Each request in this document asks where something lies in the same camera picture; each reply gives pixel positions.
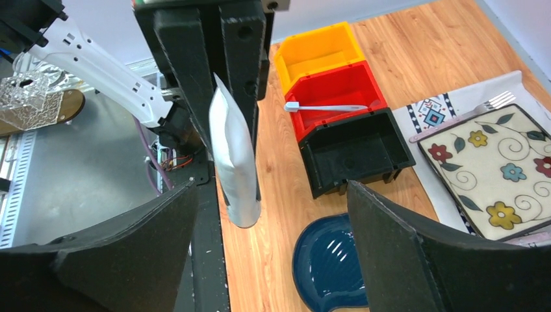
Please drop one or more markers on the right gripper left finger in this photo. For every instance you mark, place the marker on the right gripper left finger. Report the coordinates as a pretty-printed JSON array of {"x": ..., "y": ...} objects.
[{"x": 131, "y": 262}]

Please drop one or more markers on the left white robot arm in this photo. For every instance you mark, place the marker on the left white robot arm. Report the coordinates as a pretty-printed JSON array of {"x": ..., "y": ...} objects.
[{"x": 213, "y": 54}]

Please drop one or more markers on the square floral ceramic plate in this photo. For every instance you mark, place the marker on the square floral ceramic plate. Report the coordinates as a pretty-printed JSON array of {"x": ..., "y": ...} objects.
[{"x": 496, "y": 167}]

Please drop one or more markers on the white patterned placemat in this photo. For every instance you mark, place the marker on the white patterned placemat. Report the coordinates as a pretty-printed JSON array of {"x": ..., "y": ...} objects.
[{"x": 430, "y": 112}]

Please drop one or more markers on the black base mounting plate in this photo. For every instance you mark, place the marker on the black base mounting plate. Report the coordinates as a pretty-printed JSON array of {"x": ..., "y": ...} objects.
[{"x": 203, "y": 285}]

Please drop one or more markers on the black plastic bin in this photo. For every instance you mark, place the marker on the black plastic bin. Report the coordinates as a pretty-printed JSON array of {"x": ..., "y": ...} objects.
[{"x": 368, "y": 147}]

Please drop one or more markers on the white toothbrush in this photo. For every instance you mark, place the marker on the white toothbrush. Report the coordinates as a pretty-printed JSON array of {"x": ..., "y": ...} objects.
[{"x": 294, "y": 106}]

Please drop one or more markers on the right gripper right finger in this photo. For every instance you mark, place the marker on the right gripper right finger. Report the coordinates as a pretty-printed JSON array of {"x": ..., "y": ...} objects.
[{"x": 412, "y": 263}]

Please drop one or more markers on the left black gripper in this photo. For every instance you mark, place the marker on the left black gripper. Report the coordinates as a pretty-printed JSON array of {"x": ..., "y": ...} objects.
[{"x": 244, "y": 29}]

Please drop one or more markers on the brown wooden board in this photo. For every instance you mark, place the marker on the brown wooden board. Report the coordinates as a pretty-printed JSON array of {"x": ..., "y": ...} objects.
[{"x": 69, "y": 107}]

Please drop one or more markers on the white toothpaste tube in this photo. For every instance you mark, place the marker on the white toothpaste tube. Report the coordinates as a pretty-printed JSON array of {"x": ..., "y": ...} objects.
[{"x": 233, "y": 155}]

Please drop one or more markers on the blue shell-shaped dish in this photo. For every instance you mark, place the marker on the blue shell-shaped dish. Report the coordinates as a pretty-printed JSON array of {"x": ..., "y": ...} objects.
[{"x": 325, "y": 266}]

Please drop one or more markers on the silver fork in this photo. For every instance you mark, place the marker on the silver fork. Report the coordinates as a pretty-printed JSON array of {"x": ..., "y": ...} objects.
[{"x": 492, "y": 104}]

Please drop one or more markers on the yellow plastic bin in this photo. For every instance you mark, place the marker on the yellow plastic bin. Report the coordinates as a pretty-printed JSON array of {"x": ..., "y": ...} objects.
[{"x": 315, "y": 52}]

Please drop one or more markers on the clear textured glass box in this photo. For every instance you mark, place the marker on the clear textured glass box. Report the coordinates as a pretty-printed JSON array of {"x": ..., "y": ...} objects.
[{"x": 27, "y": 103}]

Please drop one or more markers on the red plastic bin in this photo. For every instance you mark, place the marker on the red plastic bin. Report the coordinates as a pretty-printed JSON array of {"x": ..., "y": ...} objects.
[{"x": 352, "y": 84}]

